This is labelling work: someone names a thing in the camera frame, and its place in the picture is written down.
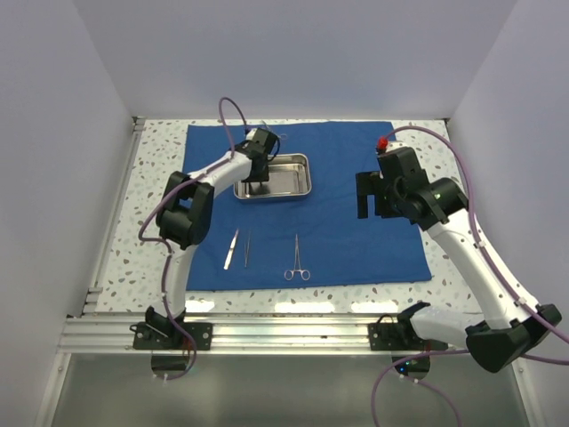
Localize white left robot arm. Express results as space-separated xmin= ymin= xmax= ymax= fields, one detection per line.
xmin=139 ymin=128 xmax=280 ymax=350

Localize wide steel tweezers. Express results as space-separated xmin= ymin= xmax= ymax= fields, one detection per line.
xmin=223 ymin=229 xmax=239 ymax=270

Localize stainless steel tray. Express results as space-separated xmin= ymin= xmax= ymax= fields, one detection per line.
xmin=234 ymin=153 xmax=312 ymax=203

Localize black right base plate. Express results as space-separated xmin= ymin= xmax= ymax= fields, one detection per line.
xmin=367 ymin=314 xmax=449 ymax=351

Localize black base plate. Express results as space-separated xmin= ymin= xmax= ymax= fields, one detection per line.
xmin=129 ymin=318 xmax=213 ymax=350
xmin=367 ymin=314 xmax=449 ymax=351

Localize aluminium rail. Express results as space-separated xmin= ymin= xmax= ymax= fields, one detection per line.
xmin=80 ymin=117 xmax=147 ymax=316
xmin=56 ymin=310 xmax=525 ymax=357

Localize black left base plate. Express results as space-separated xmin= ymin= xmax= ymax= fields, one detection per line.
xmin=129 ymin=318 xmax=213 ymax=350

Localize steel hemostat clamp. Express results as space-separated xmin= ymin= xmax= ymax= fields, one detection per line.
xmin=284 ymin=235 xmax=311 ymax=281

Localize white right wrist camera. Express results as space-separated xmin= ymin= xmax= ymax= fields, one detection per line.
xmin=376 ymin=141 xmax=405 ymax=156

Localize blue surgical cloth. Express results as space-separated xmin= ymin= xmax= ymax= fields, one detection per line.
xmin=187 ymin=122 xmax=431 ymax=291

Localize aluminium left side rail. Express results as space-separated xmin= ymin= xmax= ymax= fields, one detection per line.
xmin=80 ymin=117 xmax=147 ymax=316

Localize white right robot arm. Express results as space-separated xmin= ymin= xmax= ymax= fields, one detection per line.
xmin=356 ymin=147 xmax=562 ymax=373

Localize aluminium front rail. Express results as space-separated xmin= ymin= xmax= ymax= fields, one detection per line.
xmin=56 ymin=310 xmax=525 ymax=357

